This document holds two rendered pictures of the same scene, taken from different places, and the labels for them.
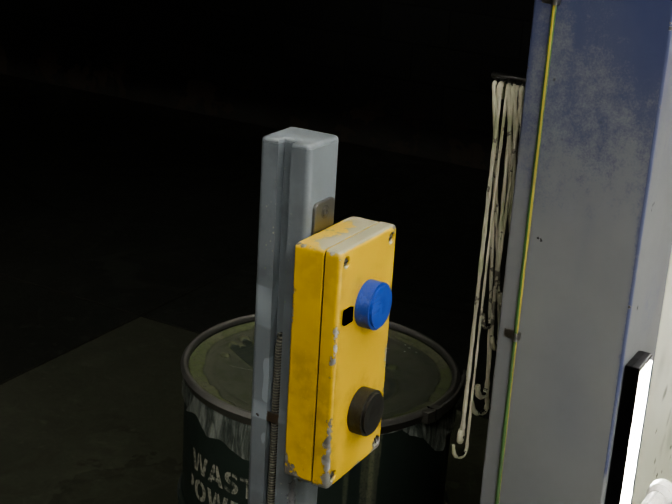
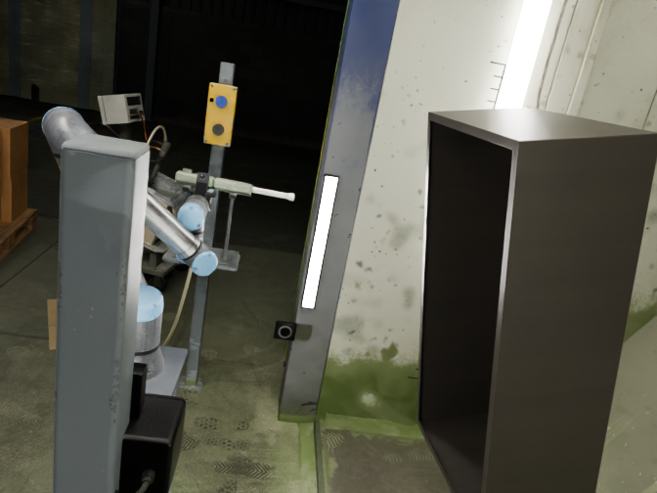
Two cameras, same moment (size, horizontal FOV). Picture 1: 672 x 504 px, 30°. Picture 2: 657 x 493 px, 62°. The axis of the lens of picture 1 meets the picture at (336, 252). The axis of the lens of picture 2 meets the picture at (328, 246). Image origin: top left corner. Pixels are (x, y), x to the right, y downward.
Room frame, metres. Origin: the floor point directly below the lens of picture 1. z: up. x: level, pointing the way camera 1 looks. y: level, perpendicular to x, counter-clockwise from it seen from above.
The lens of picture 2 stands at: (0.25, -2.32, 1.72)
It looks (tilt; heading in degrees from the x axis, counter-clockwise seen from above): 18 degrees down; 54
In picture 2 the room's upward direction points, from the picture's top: 11 degrees clockwise
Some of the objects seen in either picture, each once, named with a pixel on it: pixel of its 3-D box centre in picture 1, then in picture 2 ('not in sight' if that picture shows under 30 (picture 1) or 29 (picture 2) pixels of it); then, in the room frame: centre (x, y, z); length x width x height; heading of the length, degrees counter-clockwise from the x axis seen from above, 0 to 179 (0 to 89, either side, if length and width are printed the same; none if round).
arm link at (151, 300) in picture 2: not in sight; (137, 315); (0.72, -0.68, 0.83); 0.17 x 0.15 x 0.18; 88
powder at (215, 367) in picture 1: (320, 370); not in sight; (2.35, 0.02, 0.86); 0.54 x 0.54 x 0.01
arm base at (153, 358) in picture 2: not in sight; (135, 353); (0.72, -0.69, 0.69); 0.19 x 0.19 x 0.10
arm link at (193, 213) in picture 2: not in sight; (193, 214); (0.93, -0.51, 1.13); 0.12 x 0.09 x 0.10; 62
